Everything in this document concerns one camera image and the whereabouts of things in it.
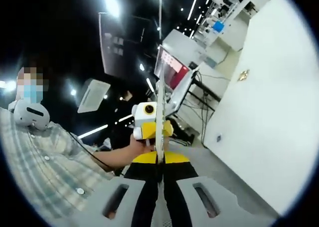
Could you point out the green and black packet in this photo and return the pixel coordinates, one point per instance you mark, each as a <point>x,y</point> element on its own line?
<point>160,107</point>

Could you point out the small white card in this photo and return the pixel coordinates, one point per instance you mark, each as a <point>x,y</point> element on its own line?
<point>219,138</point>

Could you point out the row of white office desks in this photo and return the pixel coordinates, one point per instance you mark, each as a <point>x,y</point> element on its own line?
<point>231,20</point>

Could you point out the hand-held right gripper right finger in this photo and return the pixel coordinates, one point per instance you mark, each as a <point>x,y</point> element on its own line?
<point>179,187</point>

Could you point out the person's left hand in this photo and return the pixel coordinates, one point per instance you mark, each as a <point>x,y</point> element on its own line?
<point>140,147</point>

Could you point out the grey chest device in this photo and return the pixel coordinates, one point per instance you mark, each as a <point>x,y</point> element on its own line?
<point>30,114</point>

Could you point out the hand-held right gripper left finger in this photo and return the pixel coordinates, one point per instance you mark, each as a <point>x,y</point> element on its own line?
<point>144,187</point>

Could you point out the red screen monitor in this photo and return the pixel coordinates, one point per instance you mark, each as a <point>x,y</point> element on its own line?
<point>172,67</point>

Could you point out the ceiling air conditioner unit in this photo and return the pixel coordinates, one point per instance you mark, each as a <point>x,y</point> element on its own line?
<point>94,96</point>

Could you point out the gold foil packet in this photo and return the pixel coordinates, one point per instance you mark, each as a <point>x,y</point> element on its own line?
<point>243,75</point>

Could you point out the dark wall display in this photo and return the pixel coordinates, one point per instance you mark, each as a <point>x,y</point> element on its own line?
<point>122,45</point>

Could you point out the blue box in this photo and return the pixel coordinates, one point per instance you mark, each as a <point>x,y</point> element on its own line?
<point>218,27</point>

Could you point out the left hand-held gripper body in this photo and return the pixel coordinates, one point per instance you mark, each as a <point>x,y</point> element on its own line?
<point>145,113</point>

